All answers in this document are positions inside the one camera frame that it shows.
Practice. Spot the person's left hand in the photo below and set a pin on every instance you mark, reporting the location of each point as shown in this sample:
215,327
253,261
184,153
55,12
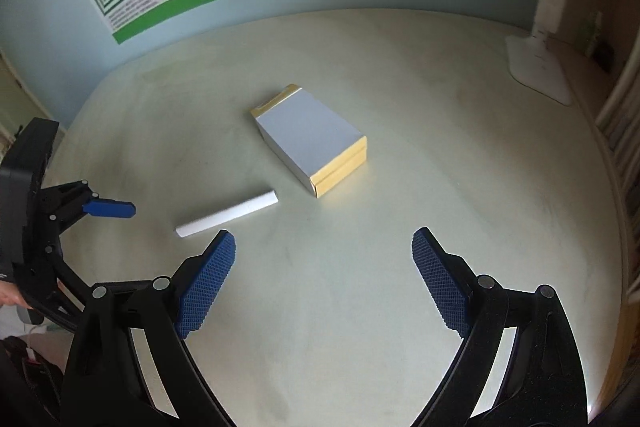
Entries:
7,294

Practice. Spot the dark bag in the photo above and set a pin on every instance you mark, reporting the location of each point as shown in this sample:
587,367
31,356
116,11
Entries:
25,382

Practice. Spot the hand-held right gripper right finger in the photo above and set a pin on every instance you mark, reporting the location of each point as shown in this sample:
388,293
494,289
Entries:
440,282

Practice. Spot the white desk lamp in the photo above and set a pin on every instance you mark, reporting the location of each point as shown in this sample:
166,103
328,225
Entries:
537,67

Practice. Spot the white and yellow cardboard box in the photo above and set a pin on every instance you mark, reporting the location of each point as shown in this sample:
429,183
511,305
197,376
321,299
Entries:
305,132

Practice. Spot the white paper roll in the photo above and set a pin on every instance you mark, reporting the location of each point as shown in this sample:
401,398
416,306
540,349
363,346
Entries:
227,212

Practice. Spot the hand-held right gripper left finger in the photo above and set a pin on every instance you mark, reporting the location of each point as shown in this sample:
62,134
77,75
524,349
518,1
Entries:
207,282

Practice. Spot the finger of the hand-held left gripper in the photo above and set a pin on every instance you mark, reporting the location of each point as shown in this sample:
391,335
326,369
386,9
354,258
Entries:
110,209
62,287

